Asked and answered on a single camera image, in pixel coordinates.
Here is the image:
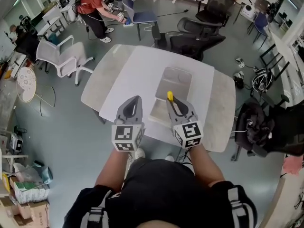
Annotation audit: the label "teal dustpan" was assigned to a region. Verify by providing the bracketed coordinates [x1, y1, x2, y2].
[32, 160, 54, 184]

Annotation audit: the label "white mesh office chair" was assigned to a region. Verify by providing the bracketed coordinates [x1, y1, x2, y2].
[36, 35, 95, 87]

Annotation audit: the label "grey right shoulder strap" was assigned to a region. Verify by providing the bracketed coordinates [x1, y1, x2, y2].
[227, 187, 251, 228]

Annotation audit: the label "tall black mesh office chair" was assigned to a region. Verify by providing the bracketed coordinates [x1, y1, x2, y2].
[195, 0, 236, 29]

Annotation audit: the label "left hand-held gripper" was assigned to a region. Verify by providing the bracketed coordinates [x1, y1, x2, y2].
[111, 95, 145, 153]

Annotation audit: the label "person's black shirt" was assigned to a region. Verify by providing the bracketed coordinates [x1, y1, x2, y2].
[63, 159, 259, 228]

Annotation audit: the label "black chair with dark clothes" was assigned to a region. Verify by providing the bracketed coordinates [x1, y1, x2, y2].
[230, 95, 304, 162]

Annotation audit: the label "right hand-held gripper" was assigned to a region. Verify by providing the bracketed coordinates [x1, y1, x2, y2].
[166, 98, 205, 150]

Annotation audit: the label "blue fabric chair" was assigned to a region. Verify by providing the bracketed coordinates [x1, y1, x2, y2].
[247, 11, 269, 44]

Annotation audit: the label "brown cardboard box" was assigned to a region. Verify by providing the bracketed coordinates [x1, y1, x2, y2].
[0, 193, 51, 228]

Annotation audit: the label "person's left forearm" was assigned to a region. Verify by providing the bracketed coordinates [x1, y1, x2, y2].
[94, 148, 132, 192]

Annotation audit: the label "pink cloth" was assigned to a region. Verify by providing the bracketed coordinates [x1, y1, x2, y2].
[282, 154, 304, 177]

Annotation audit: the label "round white side table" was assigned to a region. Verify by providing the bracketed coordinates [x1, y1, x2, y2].
[16, 66, 56, 116]

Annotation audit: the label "grey shoulder strap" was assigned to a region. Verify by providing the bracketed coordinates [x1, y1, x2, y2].
[80, 207, 110, 228]
[227, 187, 251, 228]

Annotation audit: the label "black metal rack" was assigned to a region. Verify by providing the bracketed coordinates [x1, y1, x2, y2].
[259, 43, 291, 81]

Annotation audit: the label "grey left shoulder strap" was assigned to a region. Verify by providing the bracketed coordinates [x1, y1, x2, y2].
[80, 207, 110, 228]

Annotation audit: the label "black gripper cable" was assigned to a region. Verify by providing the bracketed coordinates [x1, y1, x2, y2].
[174, 148, 193, 165]

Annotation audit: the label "white desk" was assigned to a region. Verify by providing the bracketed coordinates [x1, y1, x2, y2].
[36, 16, 64, 37]

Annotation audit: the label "white and green cartons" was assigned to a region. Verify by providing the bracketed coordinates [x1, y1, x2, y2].
[9, 175, 51, 205]

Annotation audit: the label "person's right forearm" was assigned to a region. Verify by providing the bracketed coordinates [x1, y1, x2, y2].
[187, 143, 227, 188]

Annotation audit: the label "blue seat chair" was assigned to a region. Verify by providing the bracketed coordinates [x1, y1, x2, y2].
[122, 0, 159, 42]

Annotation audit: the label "white rectangular tray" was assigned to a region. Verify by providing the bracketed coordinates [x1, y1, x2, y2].
[148, 66, 193, 126]

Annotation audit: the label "grey stone-top table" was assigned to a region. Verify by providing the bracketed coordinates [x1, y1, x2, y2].
[80, 43, 237, 153]

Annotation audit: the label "white round pet carrier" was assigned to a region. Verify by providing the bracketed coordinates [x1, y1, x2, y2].
[240, 3, 257, 18]

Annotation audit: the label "black and white helmet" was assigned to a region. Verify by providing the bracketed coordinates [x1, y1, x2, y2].
[251, 67, 274, 93]

